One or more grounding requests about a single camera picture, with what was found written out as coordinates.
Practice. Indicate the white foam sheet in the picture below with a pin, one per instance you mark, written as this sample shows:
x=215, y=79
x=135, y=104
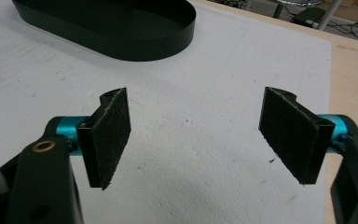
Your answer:
x=186, y=146

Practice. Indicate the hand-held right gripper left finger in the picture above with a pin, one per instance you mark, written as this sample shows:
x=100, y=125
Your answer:
x=105, y=140

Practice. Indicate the black power adapter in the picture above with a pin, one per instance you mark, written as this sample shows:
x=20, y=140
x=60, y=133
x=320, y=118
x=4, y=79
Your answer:
x=307, y=15

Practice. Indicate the black oval tray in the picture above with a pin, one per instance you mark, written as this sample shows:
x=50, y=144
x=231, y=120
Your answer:
x=121, y=46

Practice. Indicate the white metal leg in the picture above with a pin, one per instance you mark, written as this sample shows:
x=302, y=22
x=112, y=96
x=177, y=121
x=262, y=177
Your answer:
x=329, y=14

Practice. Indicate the round stool chrome rim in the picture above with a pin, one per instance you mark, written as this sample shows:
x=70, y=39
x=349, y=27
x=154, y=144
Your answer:
x=298, y=2

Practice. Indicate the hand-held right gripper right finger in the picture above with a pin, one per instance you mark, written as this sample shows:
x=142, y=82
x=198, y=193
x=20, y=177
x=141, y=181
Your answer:
x=292, y=137

